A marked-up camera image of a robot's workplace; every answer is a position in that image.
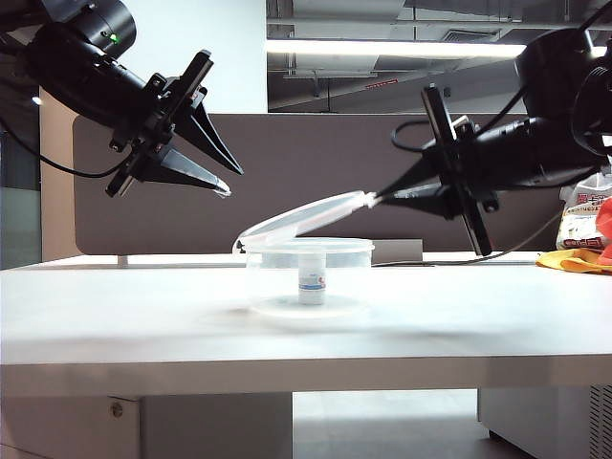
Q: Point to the round cabinet lock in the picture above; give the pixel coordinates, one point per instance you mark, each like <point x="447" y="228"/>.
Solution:
<point x="116" y="409"/>

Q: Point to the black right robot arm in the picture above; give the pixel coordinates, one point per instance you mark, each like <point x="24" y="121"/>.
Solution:
<point x="550" y="143"/>

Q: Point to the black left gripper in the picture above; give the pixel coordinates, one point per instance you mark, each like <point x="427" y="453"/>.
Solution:
<point x="153" y="119"/>

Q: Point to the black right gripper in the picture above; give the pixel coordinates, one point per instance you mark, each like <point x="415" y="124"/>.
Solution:
<point x="471" y="167"/>

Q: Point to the round transparent clip lid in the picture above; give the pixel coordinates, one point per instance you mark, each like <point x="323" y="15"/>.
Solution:
<point x="306" y="215"/>

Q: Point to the white printed plastic bag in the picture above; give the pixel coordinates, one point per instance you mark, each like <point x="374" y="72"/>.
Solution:
<point x="581" y="215"/>

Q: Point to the yellow cloth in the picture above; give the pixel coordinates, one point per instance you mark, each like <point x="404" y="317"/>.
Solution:
<point x="564" y="263"/>

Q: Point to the red ceiling sign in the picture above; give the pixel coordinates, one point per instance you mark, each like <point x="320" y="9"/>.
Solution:
<point x="381" y="85"/>

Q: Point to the white vented cabinet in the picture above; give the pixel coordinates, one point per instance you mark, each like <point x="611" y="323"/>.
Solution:
<point x="540" y="416"/>

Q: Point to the ceiling vent grille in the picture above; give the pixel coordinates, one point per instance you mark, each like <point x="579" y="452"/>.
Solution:
<point x="471" y="36"/>

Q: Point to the long ceiling light strip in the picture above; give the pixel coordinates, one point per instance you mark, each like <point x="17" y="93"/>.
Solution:
<point x="382" y="49"/>

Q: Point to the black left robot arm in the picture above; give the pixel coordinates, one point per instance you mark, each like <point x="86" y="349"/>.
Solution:
<point x="72" y="52"/>

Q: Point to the white drawer cabinet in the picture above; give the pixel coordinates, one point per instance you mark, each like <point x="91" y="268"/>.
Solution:
<point x="191" y="425"/>

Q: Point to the round transparent plastic box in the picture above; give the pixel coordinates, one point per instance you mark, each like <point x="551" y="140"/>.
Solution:
<point x="272" y="282"/>

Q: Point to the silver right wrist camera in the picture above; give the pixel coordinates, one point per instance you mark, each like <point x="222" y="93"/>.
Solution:
<point x="463" y="123"/>

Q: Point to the red-orange cloth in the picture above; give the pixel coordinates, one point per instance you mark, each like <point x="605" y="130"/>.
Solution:
<point x="606" y="229"/>

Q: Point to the small white medicine bottle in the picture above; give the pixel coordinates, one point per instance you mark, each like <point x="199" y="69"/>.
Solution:
<point x="312" y="287"/>

